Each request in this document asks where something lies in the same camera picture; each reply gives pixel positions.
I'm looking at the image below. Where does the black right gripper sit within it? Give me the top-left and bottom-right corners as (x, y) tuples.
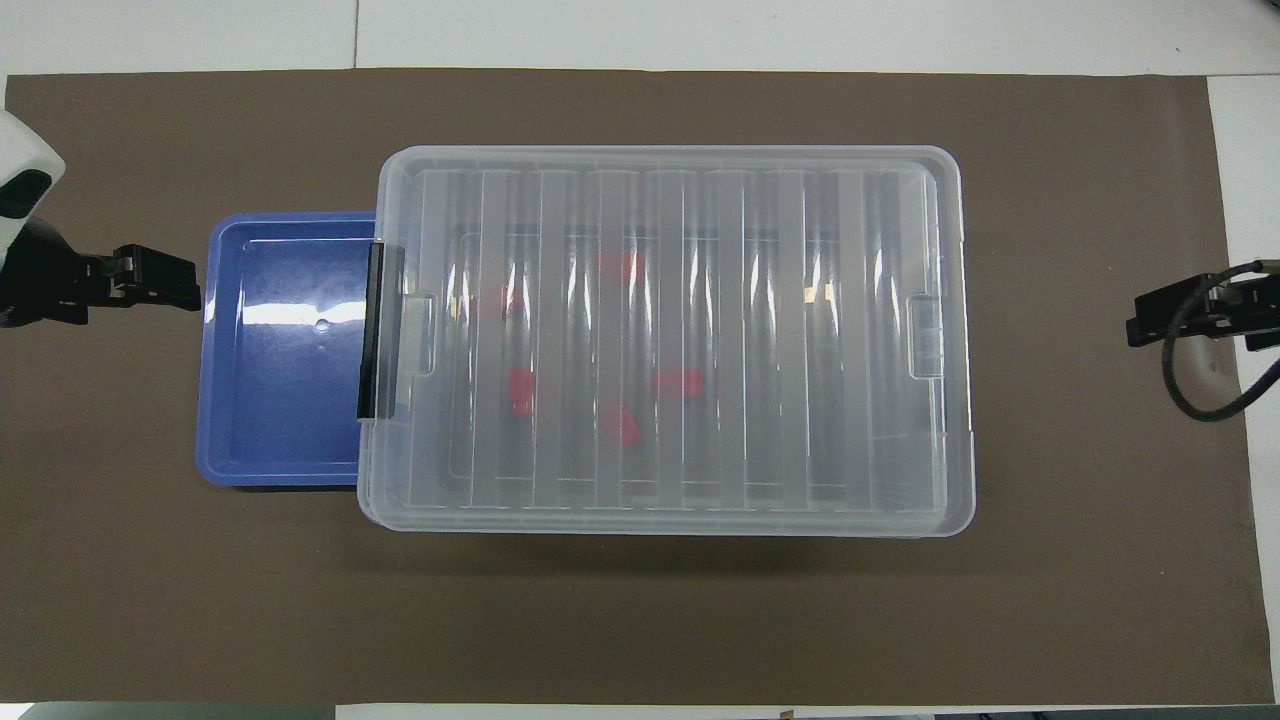
(1127, 270), (1280, 353)

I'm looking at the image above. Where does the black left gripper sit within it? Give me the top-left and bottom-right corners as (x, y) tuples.
(0, 218), (202, 329)

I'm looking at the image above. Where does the clear ribbed box lid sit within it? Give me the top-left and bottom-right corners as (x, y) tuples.
(357, 145), (977, 539)

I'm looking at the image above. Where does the blue plastic tray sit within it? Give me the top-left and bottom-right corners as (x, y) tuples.
(195, 211), (386, 489)

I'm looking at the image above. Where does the black box latch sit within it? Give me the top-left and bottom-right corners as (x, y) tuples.
(357, 240), (406, 421)

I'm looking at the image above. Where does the clear plastic storage box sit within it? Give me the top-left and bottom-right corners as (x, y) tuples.
(357, 147), (977, 538)

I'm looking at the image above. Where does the brown table mat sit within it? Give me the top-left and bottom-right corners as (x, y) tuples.
(0, 67), (1276, 706)

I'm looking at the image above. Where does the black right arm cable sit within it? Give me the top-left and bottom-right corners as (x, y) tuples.
(1160, 260), (1280, 423)

